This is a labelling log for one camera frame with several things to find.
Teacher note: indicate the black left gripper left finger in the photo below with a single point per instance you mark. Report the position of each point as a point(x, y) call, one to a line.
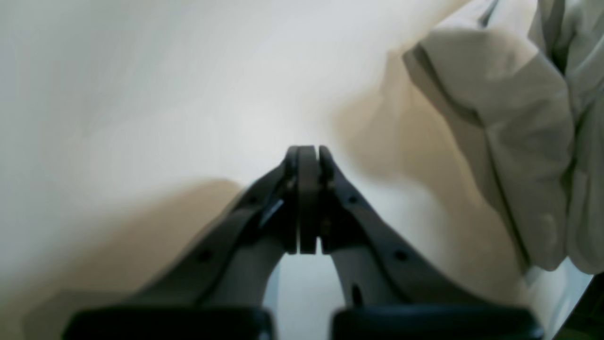
point(215, 291)

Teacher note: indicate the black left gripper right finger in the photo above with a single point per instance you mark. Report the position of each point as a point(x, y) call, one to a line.
point(391, 292)

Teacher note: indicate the white T-shirt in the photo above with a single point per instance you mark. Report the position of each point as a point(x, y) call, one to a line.
point(452, 119)

